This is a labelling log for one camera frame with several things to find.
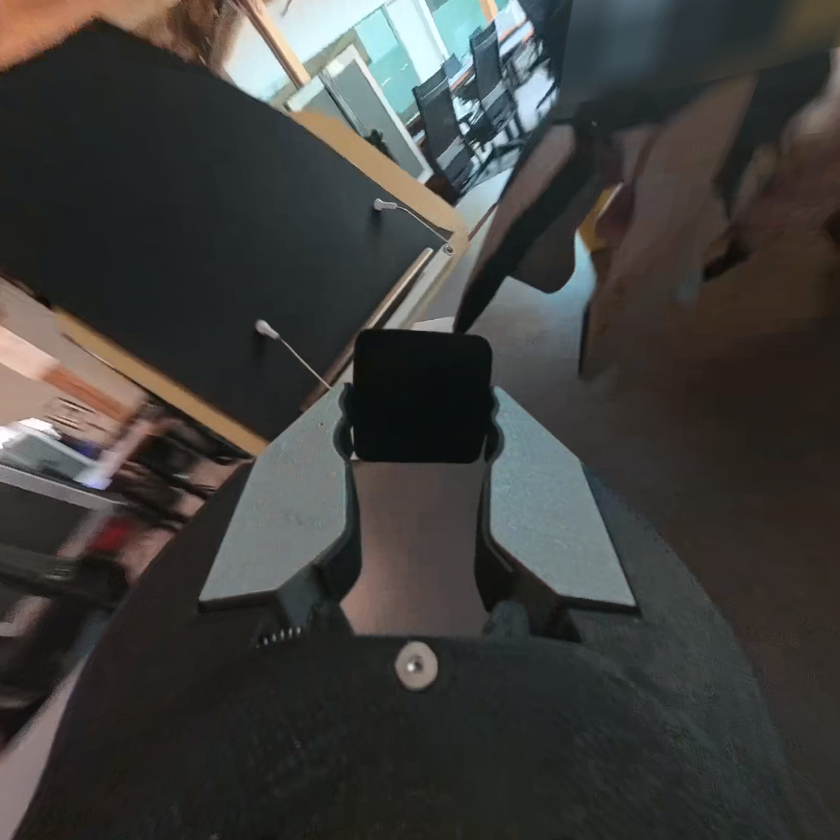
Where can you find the blue and black foam block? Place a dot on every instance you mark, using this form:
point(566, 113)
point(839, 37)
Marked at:
point(420, 394)

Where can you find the white framed board stand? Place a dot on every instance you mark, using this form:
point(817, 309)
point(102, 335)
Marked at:
point(367, 111)

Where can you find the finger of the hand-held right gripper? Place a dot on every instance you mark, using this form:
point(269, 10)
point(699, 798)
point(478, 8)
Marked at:
point(518, 216)

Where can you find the black mesh office chair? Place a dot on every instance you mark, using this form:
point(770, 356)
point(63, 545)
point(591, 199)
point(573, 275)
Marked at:
point(495, 72)
point(446, 124)

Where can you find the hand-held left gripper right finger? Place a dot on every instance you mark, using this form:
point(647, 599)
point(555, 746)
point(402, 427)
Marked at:
point(558, 525)

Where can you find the white stand base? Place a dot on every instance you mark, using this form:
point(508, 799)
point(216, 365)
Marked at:
point(433, 324)

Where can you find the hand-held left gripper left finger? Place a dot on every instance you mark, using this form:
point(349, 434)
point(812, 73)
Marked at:
point(275, 525)

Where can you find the black board with wooden edge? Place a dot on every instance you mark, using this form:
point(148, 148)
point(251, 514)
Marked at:
point(197, 229)

